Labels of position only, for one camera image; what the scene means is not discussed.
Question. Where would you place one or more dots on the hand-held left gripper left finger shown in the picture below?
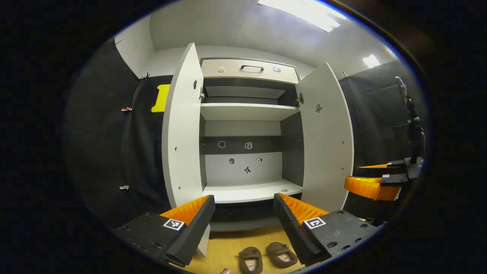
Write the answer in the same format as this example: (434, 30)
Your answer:
(198, 224)

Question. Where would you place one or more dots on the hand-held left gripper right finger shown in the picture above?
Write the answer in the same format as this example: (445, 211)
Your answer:
(291, 232)

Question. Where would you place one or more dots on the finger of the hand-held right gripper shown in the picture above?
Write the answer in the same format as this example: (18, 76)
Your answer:
(365, 187)
(395, 164)

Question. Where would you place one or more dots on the brown fuzzy shoe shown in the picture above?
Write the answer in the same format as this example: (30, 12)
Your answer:
(281, 254)
(249, 257)

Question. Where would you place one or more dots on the white shoe cabinet door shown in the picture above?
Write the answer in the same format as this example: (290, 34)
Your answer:
(182, 133)
(327, 152)

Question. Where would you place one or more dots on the white shoe cabinet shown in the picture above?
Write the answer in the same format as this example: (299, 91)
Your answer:
(243, 131)

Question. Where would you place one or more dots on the white cabinet shelf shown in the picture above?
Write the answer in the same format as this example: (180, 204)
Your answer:
(247, 192)
(247, 112)

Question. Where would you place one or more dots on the small ceiling light panel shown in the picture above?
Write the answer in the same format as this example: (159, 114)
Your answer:
(371, 61)

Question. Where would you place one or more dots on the black backdrop cloth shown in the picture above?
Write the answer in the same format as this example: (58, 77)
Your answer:
(102, 144)

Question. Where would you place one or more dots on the long ceiling light panel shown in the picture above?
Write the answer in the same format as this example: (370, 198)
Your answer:
(304, 13)

